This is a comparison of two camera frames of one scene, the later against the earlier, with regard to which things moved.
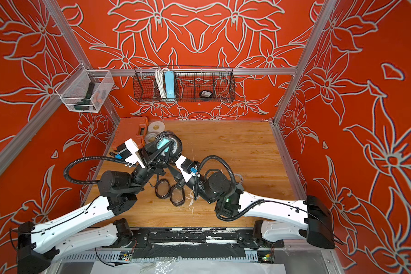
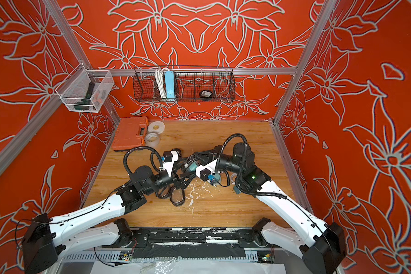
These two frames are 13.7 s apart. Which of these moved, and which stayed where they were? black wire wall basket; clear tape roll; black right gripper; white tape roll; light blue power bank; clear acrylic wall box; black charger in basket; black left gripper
Moved: black left gripper; black right gripper
Stayed: black wire wall basket; black charger in basket; clear acrylic wall box; clear tape roll; light blue power bank; white tape roll
